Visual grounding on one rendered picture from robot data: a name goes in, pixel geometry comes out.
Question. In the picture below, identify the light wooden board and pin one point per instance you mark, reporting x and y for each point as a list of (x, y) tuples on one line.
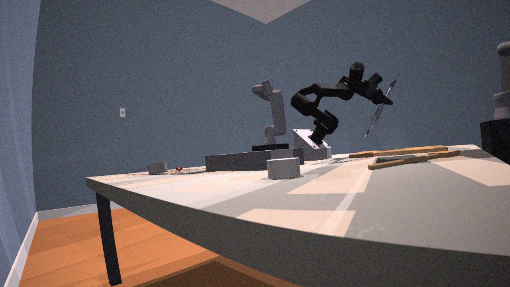
[(403, 151)]

